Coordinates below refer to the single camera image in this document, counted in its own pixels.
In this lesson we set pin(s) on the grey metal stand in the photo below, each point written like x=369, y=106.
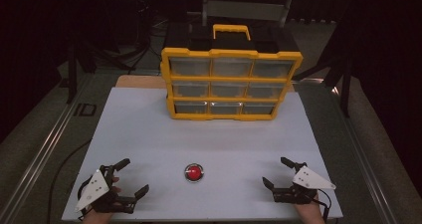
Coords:
x=245, y=9

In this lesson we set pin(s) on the group of clear drawers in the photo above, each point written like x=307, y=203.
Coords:
x=232, y=67

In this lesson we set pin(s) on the person's left hand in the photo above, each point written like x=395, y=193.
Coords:
x=115, y=185

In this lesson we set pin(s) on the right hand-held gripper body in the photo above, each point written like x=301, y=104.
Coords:
x=310, y=180

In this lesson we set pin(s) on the aluminium rail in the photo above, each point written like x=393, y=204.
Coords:
x=46, y=151
x=361, y=157

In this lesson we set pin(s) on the wooden board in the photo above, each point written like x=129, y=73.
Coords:
x=139, y=81

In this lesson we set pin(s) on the black tripod stand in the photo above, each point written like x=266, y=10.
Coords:
x=345, y=84
x=71, y=74

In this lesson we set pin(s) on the clear plastic drawer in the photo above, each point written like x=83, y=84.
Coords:
x=190, y=108

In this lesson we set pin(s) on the yellow black drawer organizer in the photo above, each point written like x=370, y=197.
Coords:
x=229, y=53

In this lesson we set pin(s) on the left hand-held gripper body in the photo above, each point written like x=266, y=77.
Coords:
x=94, y=187

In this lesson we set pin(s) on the dark curtain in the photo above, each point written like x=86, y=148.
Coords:
x=391, y=51
x=30, y=44

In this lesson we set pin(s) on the person's right hand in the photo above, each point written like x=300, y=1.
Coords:
x=310, y=214

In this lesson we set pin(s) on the red round button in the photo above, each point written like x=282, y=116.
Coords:
x=194, y=173

